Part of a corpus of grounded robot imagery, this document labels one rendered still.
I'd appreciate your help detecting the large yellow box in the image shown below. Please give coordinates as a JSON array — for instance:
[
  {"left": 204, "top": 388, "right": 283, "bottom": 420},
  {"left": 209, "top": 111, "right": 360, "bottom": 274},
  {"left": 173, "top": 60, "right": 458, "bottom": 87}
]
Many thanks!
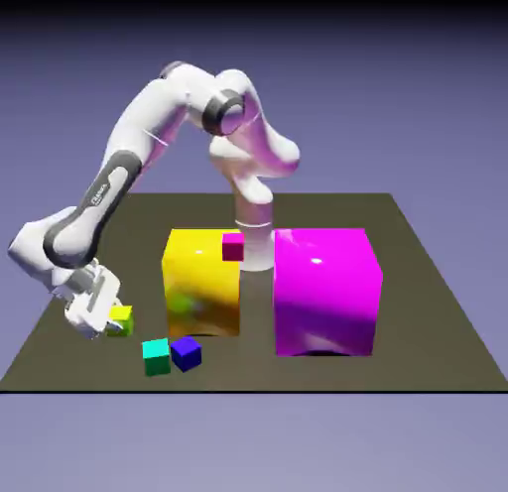
[{"left": 161, "top": 228, "right": 245, "bottom": 338}]

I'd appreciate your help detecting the small blue cube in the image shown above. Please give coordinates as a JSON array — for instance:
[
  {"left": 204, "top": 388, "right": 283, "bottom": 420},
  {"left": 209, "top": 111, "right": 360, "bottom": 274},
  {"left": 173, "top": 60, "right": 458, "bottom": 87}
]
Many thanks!
[{"left": 170, "top": 335, "right": 203, "bottom": 373}]

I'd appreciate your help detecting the small yellow-green cube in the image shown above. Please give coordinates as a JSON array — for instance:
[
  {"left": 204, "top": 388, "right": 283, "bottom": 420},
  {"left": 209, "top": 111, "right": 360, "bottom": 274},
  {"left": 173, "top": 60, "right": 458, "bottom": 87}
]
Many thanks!
[{"left": 105, "top": 304, "right": 135, "bottom": 338}]

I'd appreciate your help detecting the small crimson cube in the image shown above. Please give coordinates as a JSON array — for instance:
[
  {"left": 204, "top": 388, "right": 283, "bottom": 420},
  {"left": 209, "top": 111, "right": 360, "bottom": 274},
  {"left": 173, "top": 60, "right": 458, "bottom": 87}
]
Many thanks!
[{"left": 221, "top": 232, "right": 246, "bottom": 263}]

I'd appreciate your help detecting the small teal cube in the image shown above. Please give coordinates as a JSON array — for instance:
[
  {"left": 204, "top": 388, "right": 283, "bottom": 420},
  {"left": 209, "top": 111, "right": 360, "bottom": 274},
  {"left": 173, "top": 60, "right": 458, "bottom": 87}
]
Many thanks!
[{"left": 141, "top": 337, "right": 173, "bottom": 378}]

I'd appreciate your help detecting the large magenta box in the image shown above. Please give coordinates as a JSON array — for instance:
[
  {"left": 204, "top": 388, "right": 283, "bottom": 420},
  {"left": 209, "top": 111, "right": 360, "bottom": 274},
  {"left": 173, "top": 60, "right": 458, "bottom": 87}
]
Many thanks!
[{"left": 273, "top": 227, "right": 385, "bottom": 358}]

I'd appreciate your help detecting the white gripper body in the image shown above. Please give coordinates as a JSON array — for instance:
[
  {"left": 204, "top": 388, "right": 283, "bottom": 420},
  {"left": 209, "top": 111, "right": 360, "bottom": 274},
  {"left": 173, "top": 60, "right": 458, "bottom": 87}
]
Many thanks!
[{"left": 63, "top": 266, "right": 122, "bottom": 340}]

